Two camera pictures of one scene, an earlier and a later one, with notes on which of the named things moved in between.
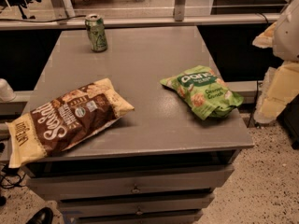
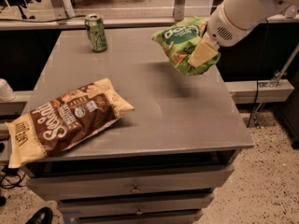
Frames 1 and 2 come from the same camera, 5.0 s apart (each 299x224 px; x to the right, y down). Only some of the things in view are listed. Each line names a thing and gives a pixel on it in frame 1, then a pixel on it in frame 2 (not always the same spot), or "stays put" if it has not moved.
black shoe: [43, 216] stays put
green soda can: [95, 28] stays put
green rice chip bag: [204, 91] -> [177, 39]
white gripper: [288, 35] -> [221, 30]
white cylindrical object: [7, 93] stays put
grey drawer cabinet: [159, 163] stays put
